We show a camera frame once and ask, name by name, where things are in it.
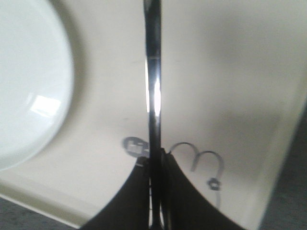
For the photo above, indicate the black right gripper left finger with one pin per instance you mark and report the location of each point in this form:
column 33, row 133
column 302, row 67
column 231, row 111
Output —
column 129, row 208

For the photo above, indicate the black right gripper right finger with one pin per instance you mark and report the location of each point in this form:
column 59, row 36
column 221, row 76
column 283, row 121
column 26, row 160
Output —
column 183, row 207

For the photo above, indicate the white round plate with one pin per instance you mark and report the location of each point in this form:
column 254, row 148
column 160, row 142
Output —
column 36, row 78

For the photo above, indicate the silver fork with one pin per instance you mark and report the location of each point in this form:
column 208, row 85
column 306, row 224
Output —
column 152, row 16

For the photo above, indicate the cream rabbit serving tray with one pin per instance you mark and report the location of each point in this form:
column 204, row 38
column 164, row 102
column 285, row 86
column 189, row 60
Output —
column 234, row 84

